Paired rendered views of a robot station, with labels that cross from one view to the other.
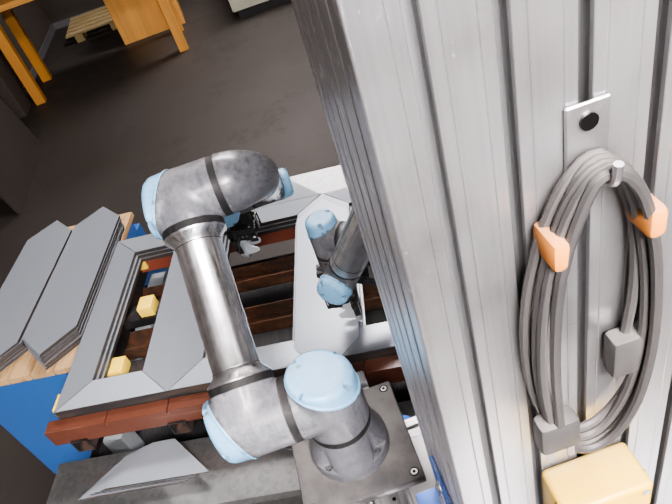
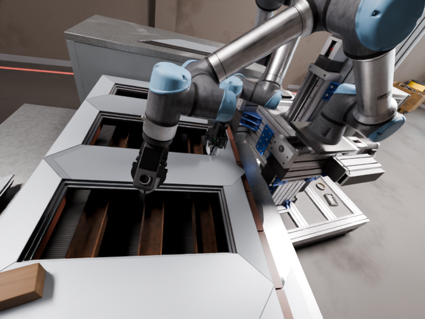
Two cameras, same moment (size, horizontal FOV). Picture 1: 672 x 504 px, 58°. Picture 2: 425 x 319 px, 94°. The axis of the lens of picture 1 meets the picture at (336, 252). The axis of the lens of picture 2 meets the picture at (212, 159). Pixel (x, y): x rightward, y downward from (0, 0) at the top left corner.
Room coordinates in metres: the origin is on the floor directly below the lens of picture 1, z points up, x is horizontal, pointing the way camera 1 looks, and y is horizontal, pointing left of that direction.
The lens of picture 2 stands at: (1.47, 0.63, 1.44)
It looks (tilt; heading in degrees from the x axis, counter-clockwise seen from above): 41 degrees down; 241
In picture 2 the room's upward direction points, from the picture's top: 17 degrees clockwise
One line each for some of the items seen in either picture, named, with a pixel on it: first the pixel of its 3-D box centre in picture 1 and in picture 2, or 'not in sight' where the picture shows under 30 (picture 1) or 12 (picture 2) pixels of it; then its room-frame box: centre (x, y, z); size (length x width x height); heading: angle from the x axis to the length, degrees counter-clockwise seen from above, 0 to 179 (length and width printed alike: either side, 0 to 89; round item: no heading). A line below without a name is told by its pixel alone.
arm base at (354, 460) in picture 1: (344, 430); (329, 125); (0.66, 0.09, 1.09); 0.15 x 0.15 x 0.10
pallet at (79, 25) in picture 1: (114, 15); not in sight; (8.27, 1.67, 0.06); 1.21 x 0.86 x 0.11; 91
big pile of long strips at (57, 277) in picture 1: (53, 283); not in sight; (1.83, 1.00, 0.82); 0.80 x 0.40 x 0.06; 170
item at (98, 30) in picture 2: not in sight; (179, 45); (1.11, -1.03, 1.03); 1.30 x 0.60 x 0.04; 170
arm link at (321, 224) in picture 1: (325, 234); (229, 93); (1.14, 0.01, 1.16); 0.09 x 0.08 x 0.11; 53
